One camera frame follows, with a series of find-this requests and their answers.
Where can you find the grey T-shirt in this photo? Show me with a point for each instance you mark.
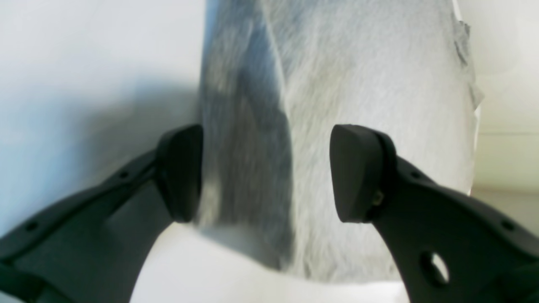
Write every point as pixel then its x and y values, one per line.
pixel 303 102

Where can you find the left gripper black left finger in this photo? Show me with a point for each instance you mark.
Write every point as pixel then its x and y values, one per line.
pixel 91 247

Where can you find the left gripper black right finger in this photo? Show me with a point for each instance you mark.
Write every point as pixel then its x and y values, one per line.
pixel 448 247

